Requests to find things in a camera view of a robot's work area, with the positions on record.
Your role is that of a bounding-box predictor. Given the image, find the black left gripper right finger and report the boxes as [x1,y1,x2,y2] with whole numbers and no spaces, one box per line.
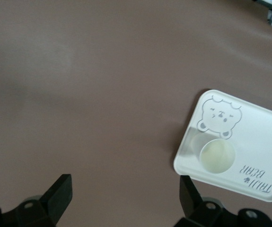
[175,176,242,227]

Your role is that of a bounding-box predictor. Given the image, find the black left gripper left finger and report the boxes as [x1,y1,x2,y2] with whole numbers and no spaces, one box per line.
[2,174,73,227]

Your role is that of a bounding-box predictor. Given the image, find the white plastic cup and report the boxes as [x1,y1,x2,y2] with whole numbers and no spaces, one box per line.
[190,132,236,174]

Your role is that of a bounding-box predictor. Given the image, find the white tray with bear print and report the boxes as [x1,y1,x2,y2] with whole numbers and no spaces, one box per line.
[173,89,272,203]

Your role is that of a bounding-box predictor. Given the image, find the brown table cover mat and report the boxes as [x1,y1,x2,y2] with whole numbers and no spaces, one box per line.
[0,0,272,227]

